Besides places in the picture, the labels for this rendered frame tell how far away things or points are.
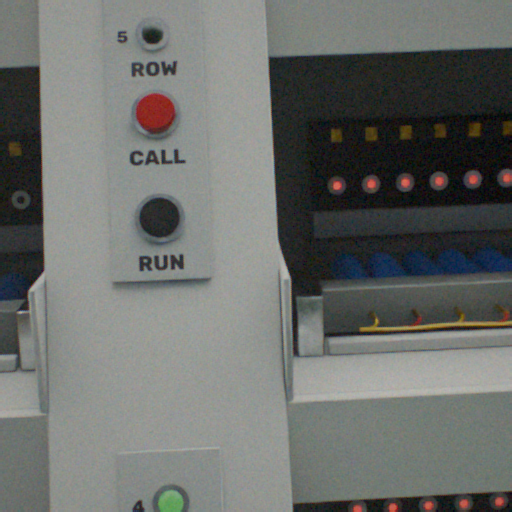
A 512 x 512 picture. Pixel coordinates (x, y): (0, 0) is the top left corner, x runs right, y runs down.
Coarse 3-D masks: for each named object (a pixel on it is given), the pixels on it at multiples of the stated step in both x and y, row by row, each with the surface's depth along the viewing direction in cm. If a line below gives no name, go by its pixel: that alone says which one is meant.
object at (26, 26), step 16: (0, 0) 38; (16, 0) 38; (32, 0) 38; (0, 16) 38; (16, 16) 38; (32, 16) 38; (0, 32) 38; (16, 32) 38; (32, 32) 38; (0, 48) 38; (16, 48) 38; (32, 48) 38; (0, 64) 38; (16, 64) 38; (32, 64) 38
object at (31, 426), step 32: (32, 224) 53; (32, 288) 34; (32, 320) 34; (32, 352) 40; (0, 384) 38; (32, 384) 38; (0, 416) 35; (32, 416) 35; (0, 448) 35; (32, 448) 35; (0, 480) 36; (32, 480) 36
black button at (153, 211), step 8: (152, 200) 36; (160, 200) 36; (168, 200) 36; (144, 208) 35; (152, 208) 35; (160, 208) 35; (168, 208) 35; (176, 208) 36; (144, 216) 35; (152, 216) 35; (160, 216) 35; (168, 216) 35; (176, 216) 36; (144, 224) 35; (152, 224) 35; (160, 224) 35; (168, 224) 35; (176, 224) 36; (152, 232) 35; (160, 232) 35; (168, 232) 35
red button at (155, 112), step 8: (144, 96) 36; (152, 96) 36; (160, 96) 36; (144, 104) 36; (152, 104) 36; (160, 104) 36; (168, 104) 36; (136, 112) 36; (144, 112) 36; (152, 112) 36; (160, 112) 36; (168, 112) 36; (144, 120) 36; (152, 120) 36; (160, 120) 36; (168, 120) 36; (144, 128) 36; (152, 128) 36; (160, 128) 36
